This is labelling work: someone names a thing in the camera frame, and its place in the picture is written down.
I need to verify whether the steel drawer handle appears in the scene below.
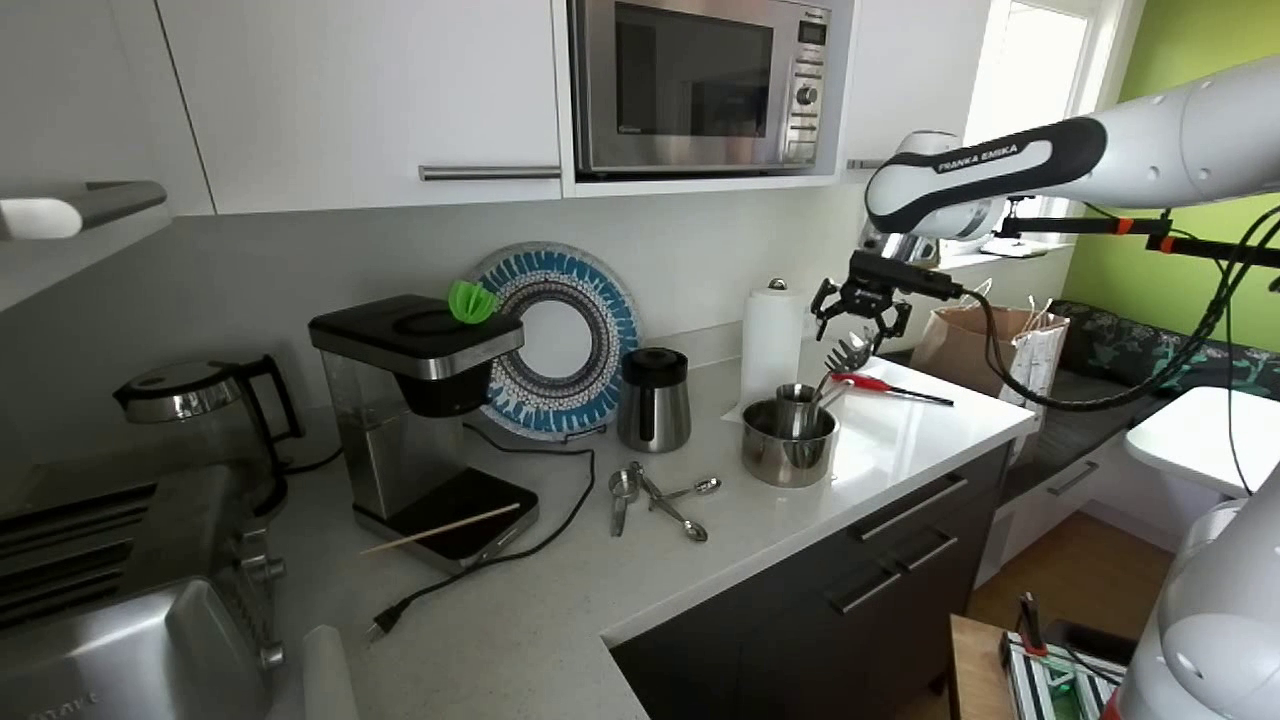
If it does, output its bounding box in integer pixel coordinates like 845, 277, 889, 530
834, 530, 968, 619
855, 472, 973, 546

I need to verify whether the short steel spoon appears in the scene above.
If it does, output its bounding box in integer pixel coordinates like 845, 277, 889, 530
602, 462, 635, 538

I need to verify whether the dish rack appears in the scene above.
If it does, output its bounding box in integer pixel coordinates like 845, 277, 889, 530
0, 472, 173, 632

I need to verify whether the white oblong object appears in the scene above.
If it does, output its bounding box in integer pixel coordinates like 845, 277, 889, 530
0, 190, 89, 242

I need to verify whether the stainless steel microwave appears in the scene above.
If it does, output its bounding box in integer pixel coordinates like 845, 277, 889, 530
563, 0, 859, 185

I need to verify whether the dark lower drawer unit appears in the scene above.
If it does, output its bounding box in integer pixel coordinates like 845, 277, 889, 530
609, 436, 1021, 720

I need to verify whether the small steel spoon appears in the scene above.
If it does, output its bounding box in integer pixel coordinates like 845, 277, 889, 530
665, 472, 723, 509

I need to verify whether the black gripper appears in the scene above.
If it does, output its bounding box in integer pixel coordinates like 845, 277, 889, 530
809, 271, 918, 346

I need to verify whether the white table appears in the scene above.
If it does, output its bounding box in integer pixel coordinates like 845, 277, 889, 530
1122, 385, 1280, 499

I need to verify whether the silver toaster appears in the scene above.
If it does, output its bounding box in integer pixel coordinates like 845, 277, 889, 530
0, 522, 367, 720

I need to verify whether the stainless steel saucepan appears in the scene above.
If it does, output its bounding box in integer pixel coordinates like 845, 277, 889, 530
734, 390, 845, 492

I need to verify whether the wooden side table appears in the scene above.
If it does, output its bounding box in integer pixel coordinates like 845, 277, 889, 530
942, 607, 1058, 720

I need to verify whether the red handled tool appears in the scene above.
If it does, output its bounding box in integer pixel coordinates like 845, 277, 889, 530
840, 366, 960, 410

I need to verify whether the steel electric kettle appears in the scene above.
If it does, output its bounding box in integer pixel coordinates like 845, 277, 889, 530
106, 346, 307, 519

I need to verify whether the dark patterned bench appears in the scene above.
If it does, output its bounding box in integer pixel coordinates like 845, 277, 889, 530
1063, 301, 1280, 409

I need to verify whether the thin wooden stick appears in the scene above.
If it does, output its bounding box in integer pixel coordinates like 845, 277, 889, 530
356, 499, 526, 561

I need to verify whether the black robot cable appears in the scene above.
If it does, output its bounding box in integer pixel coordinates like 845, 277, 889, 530
947, 203, 1280, 499

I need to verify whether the tall stainless steel cup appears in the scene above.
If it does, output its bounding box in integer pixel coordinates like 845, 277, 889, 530
772, 380, 828, 443

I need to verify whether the steel pasta server spoon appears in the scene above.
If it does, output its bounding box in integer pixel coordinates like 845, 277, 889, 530
812, 328, 880, 410

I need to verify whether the white paper towel roll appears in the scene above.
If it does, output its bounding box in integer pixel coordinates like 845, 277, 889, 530
734, 279, 815, 405

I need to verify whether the black power cable with plug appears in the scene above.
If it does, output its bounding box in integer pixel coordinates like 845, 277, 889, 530
371, 419, 602, 638

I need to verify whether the green tag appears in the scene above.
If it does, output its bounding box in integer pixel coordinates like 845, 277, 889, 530
445, 271, 505, 328

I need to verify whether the steel carafe with black lid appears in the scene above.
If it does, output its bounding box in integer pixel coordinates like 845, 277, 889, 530
617, 343, 695, 461

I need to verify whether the long steel utensil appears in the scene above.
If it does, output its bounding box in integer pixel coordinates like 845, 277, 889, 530
623, 454, 716, 546

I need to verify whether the black rod with red clamp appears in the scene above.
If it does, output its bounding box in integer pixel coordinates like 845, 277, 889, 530
986, 208, 1280, 267

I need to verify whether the steel cabinet handle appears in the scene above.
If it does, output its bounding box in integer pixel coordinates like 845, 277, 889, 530
416, 158, 563, 186

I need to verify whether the white upper cabinet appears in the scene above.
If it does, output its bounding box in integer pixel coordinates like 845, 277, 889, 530
0, 0, 569, 219

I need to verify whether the white tray with tools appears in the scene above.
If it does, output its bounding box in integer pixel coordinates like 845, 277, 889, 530
997, 586, 1140, 720

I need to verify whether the white wall shelf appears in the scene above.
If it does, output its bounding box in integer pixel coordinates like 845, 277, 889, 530
0, 176, 180, 319

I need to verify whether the blue patterned round plate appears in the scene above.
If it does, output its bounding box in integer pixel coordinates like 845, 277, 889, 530
463, 239, 642, 446

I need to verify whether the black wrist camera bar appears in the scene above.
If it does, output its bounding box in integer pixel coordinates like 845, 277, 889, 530
853, 248, 968, 306

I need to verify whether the black and steel coffee maker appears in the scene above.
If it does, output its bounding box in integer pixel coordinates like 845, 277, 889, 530
305, 290, 543, 566

